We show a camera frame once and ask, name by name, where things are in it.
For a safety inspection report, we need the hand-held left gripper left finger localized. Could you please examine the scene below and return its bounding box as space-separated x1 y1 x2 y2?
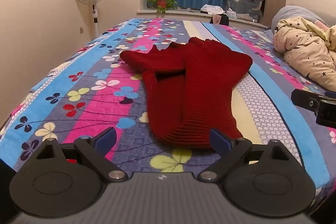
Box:
34 127 129 183

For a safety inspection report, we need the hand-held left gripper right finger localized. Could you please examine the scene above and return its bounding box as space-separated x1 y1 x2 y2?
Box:
197 129 297 183

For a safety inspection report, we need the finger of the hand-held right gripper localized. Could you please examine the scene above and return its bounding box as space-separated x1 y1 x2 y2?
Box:
291 89 326 112

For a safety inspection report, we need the red knitted sweater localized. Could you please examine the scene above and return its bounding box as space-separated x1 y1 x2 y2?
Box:
119 37 254 151

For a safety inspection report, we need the pile of light clothes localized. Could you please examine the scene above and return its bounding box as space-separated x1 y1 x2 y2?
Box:
201 4 226 16

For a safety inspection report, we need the floral striped blanket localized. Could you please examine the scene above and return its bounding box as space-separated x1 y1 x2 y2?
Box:
0 18 336 214

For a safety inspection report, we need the cream star-print quilt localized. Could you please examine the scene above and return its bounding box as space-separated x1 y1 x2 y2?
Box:
273 17 336 90

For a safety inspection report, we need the grey pillow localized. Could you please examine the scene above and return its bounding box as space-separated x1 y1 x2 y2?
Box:
271 5 331 30

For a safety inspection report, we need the dark bag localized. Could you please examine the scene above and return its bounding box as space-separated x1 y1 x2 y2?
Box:
210 13 229 25

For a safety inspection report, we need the large clear storage box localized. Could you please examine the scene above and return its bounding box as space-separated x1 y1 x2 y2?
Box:
224 0 264 22

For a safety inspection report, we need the window sill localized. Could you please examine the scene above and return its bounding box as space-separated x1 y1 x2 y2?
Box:
136 8 265 28

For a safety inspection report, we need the potted green plant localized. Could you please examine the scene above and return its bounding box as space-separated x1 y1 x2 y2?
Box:
147 0 179 14

